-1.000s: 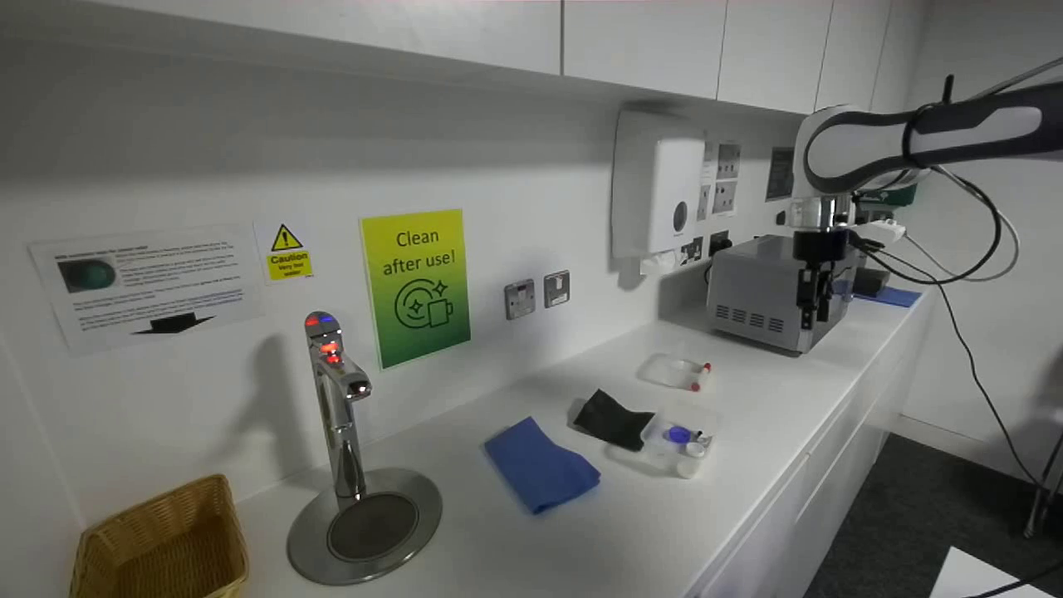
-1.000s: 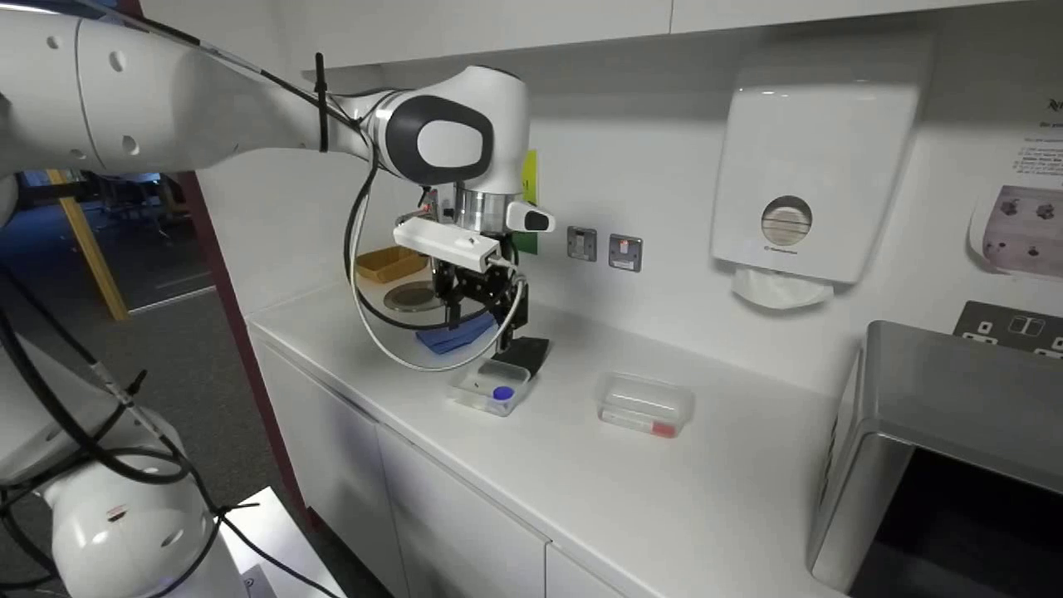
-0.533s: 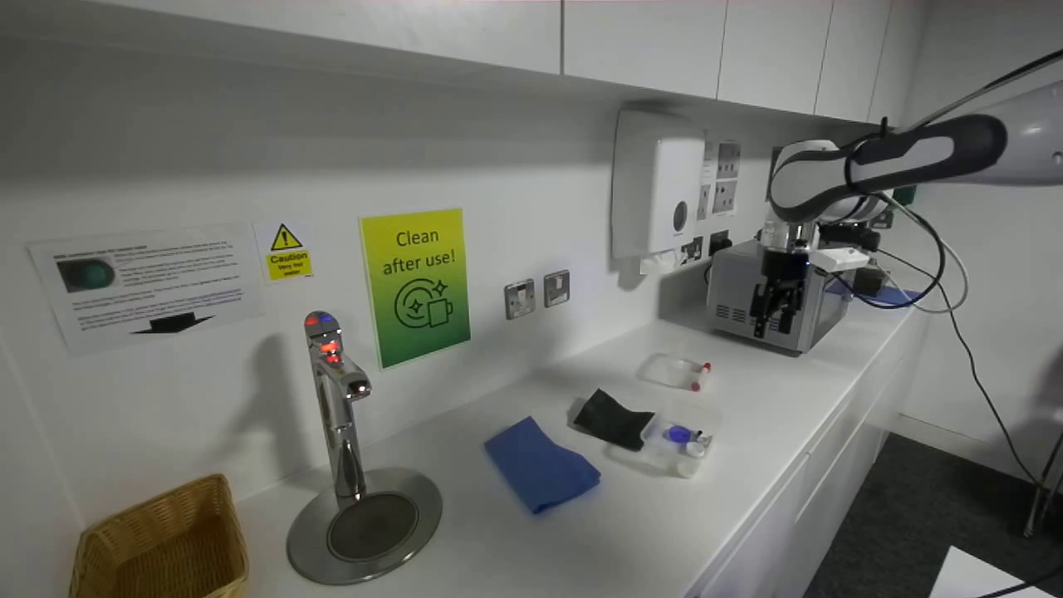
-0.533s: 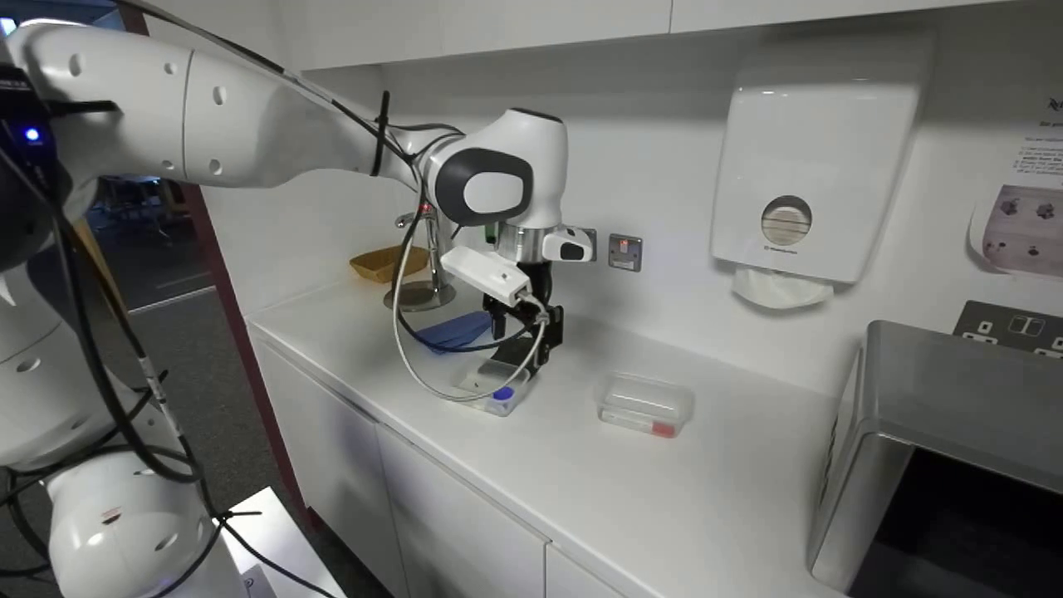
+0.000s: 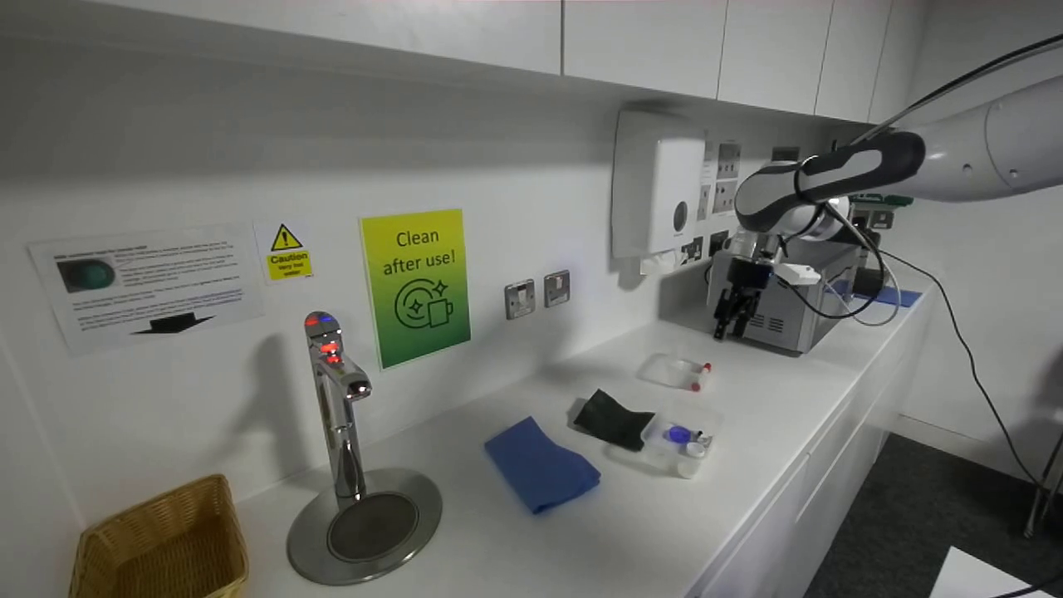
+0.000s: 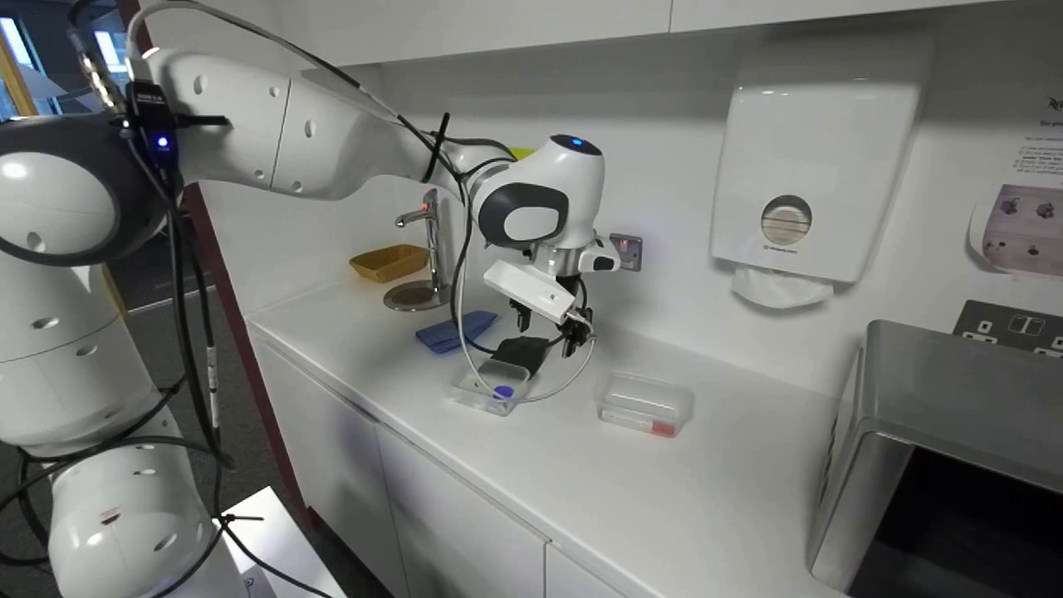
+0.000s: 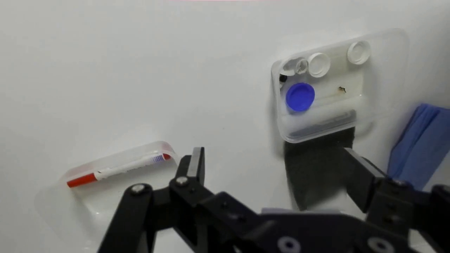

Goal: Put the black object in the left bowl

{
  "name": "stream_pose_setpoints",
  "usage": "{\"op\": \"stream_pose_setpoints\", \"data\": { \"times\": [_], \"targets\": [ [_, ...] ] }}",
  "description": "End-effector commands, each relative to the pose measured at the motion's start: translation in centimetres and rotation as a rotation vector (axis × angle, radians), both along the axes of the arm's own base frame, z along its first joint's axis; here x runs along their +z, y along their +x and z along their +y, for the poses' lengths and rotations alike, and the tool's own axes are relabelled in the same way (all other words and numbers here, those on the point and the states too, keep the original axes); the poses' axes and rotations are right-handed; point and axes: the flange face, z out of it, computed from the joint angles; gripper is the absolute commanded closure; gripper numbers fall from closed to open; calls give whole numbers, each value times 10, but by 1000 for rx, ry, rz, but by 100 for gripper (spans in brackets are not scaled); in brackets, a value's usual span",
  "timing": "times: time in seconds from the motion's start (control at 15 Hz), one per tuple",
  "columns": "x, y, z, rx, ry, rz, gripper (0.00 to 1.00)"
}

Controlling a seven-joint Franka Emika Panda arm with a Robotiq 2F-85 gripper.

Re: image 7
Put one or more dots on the blue cloth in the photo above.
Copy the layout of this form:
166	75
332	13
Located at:
422	145

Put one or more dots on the clear plastic cap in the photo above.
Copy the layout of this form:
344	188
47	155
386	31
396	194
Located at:
294	68

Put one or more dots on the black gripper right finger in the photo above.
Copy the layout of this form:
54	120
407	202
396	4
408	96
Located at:
374	191

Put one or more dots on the red and white marker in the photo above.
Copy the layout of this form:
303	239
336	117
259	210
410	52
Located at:
117	172

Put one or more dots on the blue bottle cap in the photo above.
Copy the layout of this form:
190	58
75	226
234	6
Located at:
300	97

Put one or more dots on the clear container with marker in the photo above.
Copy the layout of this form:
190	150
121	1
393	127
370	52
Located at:
131	163

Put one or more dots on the black scouring pad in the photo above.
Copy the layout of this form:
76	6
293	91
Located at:
318	173

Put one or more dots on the white bottle cap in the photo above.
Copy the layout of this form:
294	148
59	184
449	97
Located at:
320	65
359	52

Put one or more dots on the clear container with bottle caps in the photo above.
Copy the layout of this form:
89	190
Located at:
328	107

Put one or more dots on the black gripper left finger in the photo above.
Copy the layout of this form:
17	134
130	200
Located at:
187	197

